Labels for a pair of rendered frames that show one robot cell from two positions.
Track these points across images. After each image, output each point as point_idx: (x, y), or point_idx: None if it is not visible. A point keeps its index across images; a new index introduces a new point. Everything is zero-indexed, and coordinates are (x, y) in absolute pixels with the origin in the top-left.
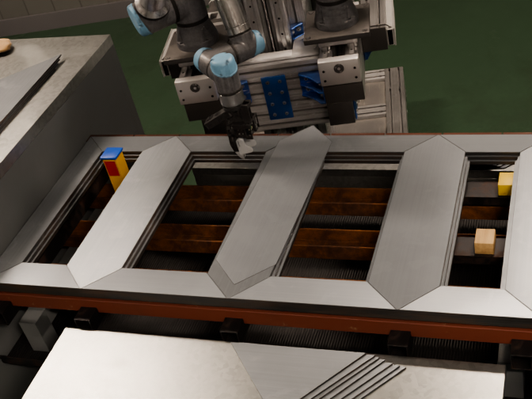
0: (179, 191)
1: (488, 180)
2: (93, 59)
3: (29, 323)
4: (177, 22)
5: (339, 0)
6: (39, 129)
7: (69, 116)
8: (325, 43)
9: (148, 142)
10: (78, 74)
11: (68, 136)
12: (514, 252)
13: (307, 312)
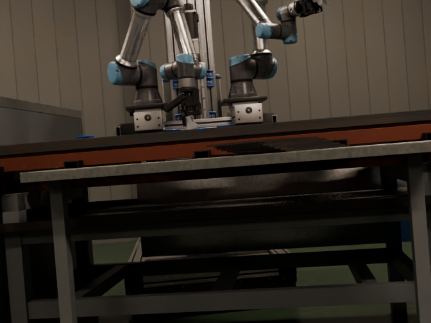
0: None
1: (357, 168)
2: (70, 111)
3: (11, 194)
4: (138, 86)
5: (247, 78)
6: (35, 109)
7: (52, 125)
8: (237, 104)
9: None
10: (61, 109)
11: (49, 136)
12: None
13: (265, 132)
